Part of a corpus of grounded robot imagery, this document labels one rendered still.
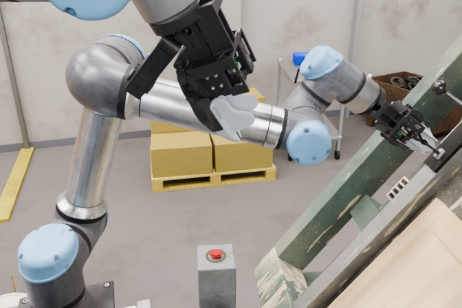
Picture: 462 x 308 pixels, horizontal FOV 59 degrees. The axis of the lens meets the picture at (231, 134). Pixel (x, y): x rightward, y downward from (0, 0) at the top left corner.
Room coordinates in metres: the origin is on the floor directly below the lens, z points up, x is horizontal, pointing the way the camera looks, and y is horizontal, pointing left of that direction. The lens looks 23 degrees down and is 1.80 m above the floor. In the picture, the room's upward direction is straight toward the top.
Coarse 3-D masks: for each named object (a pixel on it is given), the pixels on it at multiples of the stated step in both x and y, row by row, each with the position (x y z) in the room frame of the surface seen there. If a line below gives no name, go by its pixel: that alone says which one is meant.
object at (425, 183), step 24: (456, 168) 0.87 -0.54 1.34; (408, 192) 0.88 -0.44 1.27; (432, 192) 0.87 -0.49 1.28; (384, 216) 0.88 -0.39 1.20; (408, 216) 0.86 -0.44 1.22; (360, 240) 0.88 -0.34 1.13; (384, 240) 0.86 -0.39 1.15; (336, 264) 0.88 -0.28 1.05; (360, 264) 0.85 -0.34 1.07; (312, 288) 0.88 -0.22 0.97; (336, 288) 0.85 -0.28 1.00
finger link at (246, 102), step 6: (222, 96) 0.55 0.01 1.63; (228, 96) 0.55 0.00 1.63; (234, 96) 0.55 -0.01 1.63; (240, 96) 0.55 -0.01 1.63; (246, 96) 0.54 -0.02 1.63; (252, 96) 0.54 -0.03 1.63; (234, 102) 0.55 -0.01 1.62; (240, 102) 0.55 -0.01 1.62; (246, 102) 0.55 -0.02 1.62; (252, 102) 0.55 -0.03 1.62; (234, 108) 0.55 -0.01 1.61; (240, 108) 0.55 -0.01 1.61; (246, 108) 0.55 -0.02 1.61; (252, 108) 0.55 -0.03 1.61; (240, 132) 0.56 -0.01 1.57; (240, 138) 0.55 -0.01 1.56
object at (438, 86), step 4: (436, 80) 0.95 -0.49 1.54; (440, 80) 0.94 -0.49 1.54; (432, 84) 0.94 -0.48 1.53; (436, 84) 0.94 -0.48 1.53; (440, 84) 0.93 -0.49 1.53; (444, 84) 0.93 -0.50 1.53; (432, 88) 0.94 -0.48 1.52; (436, 88) 0.93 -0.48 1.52; (440, 88) 0.93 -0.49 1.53; (444, 88) 0.93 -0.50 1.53; (432, 92) 0.94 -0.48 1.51; (436, 92) 0.93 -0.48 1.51; (440, 92) 0.93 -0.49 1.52; (444, 92) 0.93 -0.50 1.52; (448, 92) 0.93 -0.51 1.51; (448, 96) 0.93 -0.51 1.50; (452, 96) 0.92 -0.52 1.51; (456, 100) 0.92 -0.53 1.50; (460, 100) 0.92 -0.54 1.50; (460, 104) 0.91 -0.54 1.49
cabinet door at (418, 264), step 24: (432, 216) 0.80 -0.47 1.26; (456, 216) 0.77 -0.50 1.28; (408, 240) 0.80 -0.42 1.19; (432, 240) 0.75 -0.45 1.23; (456, 240) 0.71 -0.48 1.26; (384, 264) 0.79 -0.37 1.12; (408, 264) 0.75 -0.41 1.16; (432, 264) 0.71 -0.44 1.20; (456, 264) 0.67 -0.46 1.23; (360, 288) 0.79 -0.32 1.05; (384, 288) 0.74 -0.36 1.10; (408, 288) 0.70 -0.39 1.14; (432, 288) 0.66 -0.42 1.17; (456, 288) 0.63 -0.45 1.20
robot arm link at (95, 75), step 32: (96, 64) 0.68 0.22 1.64; (128, 64) 0.70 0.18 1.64; (96, 96) 0.65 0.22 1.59; (128, 96) 0.65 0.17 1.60; (160, 96) 0.66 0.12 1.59; (192, 128) 0.66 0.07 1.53; (256, 128) 0.64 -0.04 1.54; (288, 128) 0.64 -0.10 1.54; (320, 128) 0.63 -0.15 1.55; (320, 160) 0.62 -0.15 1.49
